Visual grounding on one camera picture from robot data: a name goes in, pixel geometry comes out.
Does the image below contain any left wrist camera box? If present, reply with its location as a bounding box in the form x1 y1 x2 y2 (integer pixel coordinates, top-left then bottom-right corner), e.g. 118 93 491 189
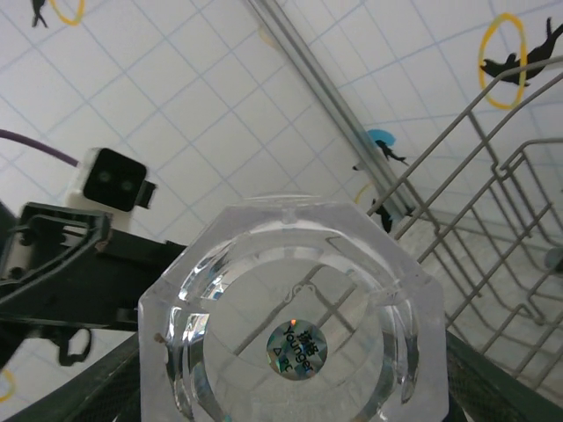
68 147 158 213

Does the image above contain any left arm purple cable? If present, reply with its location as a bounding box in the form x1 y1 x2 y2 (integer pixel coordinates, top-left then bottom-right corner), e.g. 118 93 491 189
0 129 83 168

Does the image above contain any small dolphin yellow ring sticker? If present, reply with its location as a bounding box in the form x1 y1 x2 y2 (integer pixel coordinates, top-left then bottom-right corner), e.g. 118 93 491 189
478 12 563 111

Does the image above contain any clear faceted plastic cup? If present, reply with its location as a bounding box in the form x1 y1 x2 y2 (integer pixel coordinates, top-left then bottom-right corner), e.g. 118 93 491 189
138 193 450 422

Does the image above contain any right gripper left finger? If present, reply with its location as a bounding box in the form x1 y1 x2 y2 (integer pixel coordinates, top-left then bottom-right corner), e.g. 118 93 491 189
0 336 144 422

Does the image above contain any blue circle shark sticker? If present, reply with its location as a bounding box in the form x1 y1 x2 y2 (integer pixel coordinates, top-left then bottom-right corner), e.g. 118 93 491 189
351 128 408 171

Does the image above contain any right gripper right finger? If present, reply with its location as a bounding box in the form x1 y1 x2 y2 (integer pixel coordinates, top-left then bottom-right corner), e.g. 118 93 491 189
443 331 563 422

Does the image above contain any grey wire dish rack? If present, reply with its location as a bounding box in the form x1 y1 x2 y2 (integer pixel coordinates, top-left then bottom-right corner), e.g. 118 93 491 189
367 72 563 392

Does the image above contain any yellow ring black animal sticker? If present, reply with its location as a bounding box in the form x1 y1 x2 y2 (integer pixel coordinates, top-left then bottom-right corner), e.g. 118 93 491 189
354 179 395 234

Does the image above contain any aluminium frame corner post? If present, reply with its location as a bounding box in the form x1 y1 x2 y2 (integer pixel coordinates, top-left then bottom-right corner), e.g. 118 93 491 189
244 0 413 216

